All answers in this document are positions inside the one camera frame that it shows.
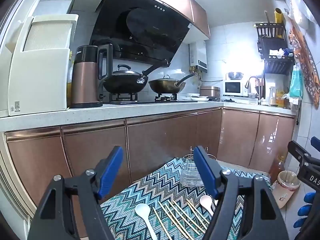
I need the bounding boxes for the brown patterned apron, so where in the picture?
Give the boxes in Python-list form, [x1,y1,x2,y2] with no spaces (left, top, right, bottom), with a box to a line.
[287,24,320,103]

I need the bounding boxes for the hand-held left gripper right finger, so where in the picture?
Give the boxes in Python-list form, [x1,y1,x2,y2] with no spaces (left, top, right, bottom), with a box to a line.
[193,145,285,240]

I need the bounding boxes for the steel pot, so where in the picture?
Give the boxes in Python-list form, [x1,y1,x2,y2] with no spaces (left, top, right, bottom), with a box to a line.
[227,71,244,81]

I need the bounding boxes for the yellow oil bottle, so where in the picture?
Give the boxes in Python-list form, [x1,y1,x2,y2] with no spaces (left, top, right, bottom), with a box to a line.
[275,90,288,107]

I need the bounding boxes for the copper rice cooker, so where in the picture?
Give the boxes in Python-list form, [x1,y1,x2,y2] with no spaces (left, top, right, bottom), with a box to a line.
[200,85,221,98]

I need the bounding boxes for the person's right hand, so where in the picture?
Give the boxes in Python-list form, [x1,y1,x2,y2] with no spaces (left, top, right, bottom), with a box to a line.
[293,192,317,228]

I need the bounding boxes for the white trash can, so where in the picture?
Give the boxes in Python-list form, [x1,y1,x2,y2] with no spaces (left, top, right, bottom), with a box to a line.
[271,170,302,209]

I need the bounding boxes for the black dish rack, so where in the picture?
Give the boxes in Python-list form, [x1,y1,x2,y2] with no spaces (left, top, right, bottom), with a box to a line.
[255,22,296,76]

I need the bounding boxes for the gas stove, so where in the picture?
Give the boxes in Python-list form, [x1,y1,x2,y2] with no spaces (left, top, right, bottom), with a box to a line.
[103,92,181,105]

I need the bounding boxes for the wire utensil holder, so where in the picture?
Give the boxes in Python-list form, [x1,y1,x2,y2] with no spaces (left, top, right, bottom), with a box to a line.
[179,147,217,188]

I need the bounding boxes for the white microwave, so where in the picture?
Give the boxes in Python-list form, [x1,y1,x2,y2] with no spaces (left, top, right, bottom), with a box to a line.
[223,80,246,97]

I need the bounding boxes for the white ceramic spoon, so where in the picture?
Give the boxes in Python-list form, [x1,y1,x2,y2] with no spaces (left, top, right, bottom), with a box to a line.
[199,195,215,217]
[135,203,158,240]

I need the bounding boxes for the copper electric kettle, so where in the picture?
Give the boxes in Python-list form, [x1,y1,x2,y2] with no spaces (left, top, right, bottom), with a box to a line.
[71,44,114,109]

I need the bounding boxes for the black range hood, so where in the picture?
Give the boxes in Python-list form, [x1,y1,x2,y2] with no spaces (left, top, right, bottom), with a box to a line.
[89,0,193,67]

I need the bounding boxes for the copper base cabinet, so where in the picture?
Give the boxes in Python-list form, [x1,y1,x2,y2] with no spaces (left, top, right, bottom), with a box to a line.
[4,106,297,205]

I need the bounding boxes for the teal bag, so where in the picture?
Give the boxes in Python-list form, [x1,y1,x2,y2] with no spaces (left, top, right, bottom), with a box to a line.
[289,65,304,99]

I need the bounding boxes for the glass wok lid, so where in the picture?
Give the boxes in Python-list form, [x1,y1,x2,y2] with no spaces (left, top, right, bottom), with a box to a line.
[112,64,143,77]

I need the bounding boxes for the bronze wok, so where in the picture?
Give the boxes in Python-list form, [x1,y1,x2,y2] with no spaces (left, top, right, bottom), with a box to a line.
[148,73,196,94]

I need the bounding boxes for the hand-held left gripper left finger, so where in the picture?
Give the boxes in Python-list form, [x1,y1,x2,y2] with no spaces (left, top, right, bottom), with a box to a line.
[27,145,124,240]

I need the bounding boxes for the black wok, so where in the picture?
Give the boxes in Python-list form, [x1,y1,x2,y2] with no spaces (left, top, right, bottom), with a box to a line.
[102,59,169,94]

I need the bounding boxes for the row of wooden chopsticks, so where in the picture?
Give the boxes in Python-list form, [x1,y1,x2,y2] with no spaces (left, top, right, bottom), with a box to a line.
[152,198,212,240]

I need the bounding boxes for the white water heater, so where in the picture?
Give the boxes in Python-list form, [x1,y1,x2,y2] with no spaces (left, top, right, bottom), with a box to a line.
[189,41,209,73]

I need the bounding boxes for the zigzag patterned mat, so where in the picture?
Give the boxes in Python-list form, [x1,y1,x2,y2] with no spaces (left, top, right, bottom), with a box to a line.
[100,157,272,240]

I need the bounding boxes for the white plastic container box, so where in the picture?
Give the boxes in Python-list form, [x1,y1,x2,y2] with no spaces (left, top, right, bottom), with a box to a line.
[0,14,79,117]

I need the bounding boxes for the white plates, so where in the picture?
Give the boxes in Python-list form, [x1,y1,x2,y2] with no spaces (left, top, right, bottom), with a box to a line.
[182,93,210,102]

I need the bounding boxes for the white plastic bag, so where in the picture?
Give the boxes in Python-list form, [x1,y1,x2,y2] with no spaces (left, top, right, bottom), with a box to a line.
[284,0,318,28]

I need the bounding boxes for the kitchen faucet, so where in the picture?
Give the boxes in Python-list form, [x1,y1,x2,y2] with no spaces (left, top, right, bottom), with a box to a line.
[244,76,262,103]

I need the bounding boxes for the dark sauce bottle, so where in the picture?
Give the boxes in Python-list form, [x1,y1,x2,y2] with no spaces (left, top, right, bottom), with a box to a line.
[66,52,74,103]

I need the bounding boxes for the large cooking oil bottle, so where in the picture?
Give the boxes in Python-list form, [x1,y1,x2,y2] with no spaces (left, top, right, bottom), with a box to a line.
[269,154,287,183]

